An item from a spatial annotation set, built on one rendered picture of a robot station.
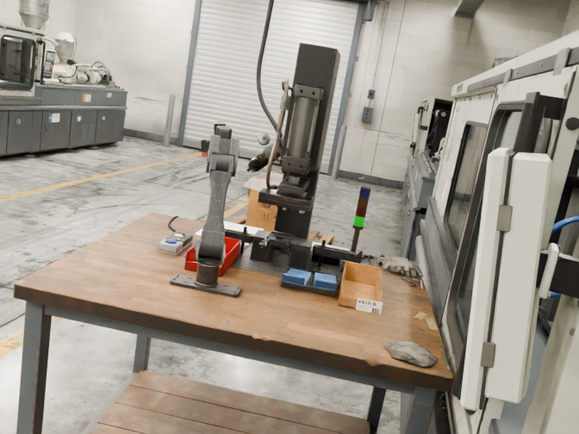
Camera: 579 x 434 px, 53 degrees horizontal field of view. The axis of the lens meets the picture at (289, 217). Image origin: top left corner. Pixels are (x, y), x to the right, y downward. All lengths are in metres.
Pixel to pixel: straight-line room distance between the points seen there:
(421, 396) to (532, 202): 0.78
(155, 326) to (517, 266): 0.93
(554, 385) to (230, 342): 0.78
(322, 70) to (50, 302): 1.12
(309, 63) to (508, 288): 1.31
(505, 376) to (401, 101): 10.32
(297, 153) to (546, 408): 1.21
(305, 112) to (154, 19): 10.42
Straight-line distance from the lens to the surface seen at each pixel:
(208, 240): 1.65
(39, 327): 1.67
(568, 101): 1.06
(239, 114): 11.51
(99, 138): 10.14
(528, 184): 0.85
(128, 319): 1.52
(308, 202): 1.94
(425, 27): 11.22
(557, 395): 0.99
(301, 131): 1.93
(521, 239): 0.86
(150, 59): 12.22
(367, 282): 1.96
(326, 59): 2.01
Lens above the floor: 1.49
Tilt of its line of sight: 12 degrees down
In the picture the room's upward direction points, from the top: 10 degrees clockwise
